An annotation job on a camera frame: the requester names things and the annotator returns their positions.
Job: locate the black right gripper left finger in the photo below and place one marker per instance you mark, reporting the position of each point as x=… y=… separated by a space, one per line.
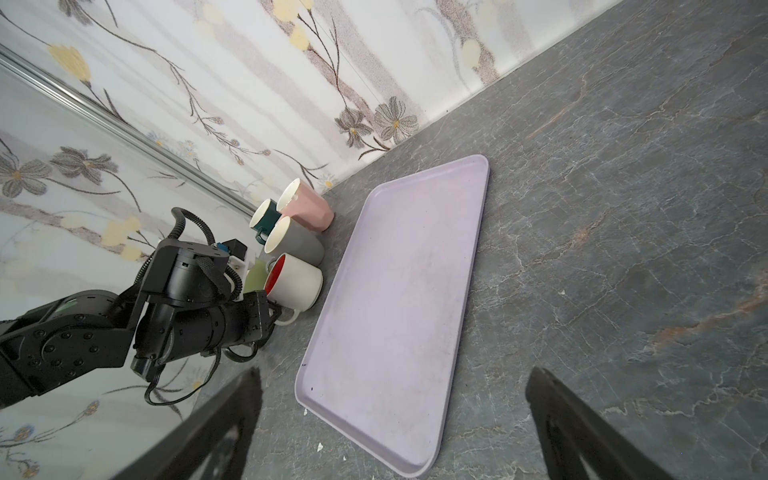
x=213 y=443

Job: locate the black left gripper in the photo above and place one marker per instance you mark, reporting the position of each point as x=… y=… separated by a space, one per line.
x=189 y=301

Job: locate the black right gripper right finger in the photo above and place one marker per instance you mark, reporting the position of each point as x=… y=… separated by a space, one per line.
x=574 y=438

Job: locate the light green mug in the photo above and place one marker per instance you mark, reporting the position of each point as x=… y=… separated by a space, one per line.
x=256 y=277

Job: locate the cream white mug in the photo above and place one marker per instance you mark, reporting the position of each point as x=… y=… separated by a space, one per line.
x=294 y=285

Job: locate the grey mug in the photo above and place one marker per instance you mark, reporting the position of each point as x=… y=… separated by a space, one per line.
x=290 y=237

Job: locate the dark teal mug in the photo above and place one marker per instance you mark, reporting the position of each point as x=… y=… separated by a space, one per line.
x=264 y=220

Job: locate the pink mug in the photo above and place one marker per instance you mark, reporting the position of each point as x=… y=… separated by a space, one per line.
x=303 y=204

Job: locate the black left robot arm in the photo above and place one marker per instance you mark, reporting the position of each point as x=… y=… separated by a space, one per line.
x=56 y=343

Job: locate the lavender plastic tray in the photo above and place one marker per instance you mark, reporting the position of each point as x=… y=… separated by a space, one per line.
x=380 y=363

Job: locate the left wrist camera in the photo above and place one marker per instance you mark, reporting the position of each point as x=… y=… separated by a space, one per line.
x=237 y=252

